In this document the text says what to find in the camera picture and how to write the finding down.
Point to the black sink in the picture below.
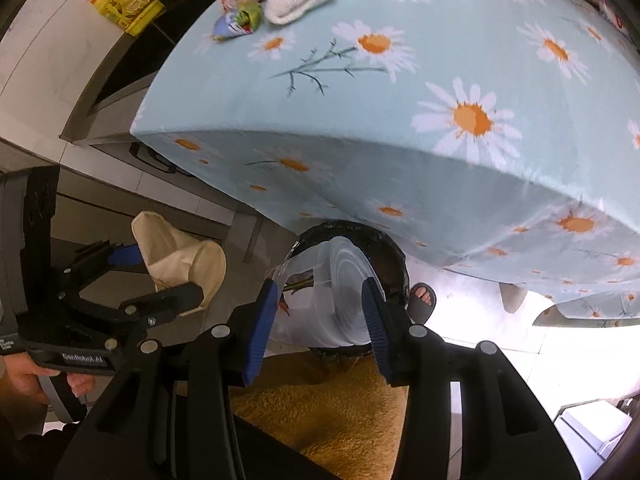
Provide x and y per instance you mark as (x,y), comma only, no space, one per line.
(133,58)

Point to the yellow dish soap bottle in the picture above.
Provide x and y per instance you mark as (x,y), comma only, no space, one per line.
(131,16)

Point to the blue daisy tablecloth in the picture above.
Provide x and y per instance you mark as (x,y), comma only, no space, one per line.
(493,138)

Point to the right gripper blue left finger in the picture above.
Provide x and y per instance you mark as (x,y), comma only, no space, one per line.
(262,314)

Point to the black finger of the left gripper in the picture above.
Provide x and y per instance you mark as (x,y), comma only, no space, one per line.
(139,313)

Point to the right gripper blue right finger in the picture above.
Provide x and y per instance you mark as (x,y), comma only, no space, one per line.
(374,311)

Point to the orange fuzzy trousers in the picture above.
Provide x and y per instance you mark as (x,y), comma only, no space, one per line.
(338,411)

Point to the black trash bin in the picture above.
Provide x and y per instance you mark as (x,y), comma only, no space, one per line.
(387,259)

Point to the clear plastic wrapper red label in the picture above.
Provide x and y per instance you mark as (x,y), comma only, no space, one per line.
(321,288)

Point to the brown paper bag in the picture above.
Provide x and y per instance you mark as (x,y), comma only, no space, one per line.
(173,257)

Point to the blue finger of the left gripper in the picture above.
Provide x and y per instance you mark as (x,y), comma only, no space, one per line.
(115,254)

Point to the foot in black sandal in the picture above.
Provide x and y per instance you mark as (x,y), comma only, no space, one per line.
(421,304)

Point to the green blue snack wrapper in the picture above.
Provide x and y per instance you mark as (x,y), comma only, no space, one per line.
(243,20)

